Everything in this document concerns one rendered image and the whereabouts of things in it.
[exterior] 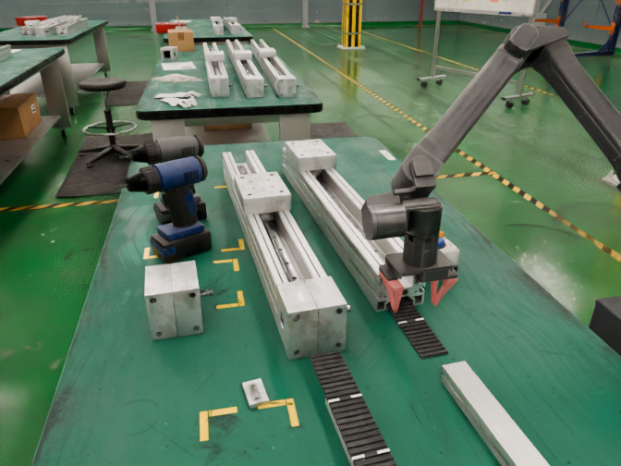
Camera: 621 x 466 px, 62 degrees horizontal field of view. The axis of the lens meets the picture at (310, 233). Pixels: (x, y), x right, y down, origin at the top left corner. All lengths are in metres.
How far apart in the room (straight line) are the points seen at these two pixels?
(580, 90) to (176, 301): 0.85
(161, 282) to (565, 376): 0.69
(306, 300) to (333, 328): 0.07
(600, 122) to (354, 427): 0.73
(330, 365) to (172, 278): 0.32
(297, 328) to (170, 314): 0.23
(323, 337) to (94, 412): 0.37
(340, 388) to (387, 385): 0.10
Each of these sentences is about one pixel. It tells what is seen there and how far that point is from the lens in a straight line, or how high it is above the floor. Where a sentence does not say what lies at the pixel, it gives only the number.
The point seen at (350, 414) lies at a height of 0.81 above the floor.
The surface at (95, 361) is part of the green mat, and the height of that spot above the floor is 0.78.
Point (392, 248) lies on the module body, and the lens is 1.07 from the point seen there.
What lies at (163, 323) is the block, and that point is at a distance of 0.95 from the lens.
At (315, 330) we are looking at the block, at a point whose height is 0.83.
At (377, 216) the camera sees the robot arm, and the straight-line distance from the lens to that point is 0.82.
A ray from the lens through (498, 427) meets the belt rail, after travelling 0.78.
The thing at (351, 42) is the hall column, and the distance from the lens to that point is 11.16.
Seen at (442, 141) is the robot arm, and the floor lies 1.10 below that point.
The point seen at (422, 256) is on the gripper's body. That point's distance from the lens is 0.88.
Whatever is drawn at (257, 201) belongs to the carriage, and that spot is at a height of 0.90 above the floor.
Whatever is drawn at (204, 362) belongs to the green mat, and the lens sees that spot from 0.90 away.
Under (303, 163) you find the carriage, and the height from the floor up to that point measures 0.89.
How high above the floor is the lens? 1.35
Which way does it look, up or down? 27 degrees down
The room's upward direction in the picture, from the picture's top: straight up
